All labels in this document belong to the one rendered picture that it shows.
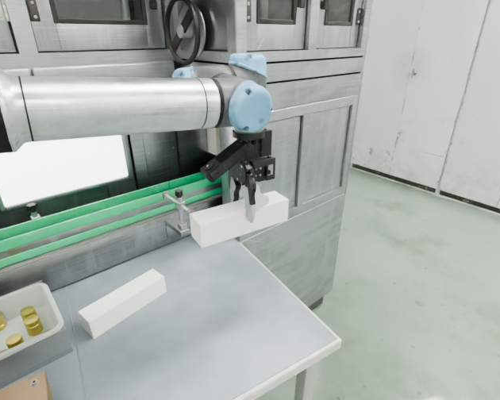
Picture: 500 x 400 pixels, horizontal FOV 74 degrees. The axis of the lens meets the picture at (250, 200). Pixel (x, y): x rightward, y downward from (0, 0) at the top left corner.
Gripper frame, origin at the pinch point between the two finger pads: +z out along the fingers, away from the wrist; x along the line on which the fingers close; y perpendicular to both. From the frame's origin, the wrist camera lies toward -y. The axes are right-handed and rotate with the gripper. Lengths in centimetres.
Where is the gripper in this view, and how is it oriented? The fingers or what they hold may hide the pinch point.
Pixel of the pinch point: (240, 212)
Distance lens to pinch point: 80.8
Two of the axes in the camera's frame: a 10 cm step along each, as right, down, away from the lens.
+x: -5.2, -3.8, 7.7
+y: 8.5, -2.3, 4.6
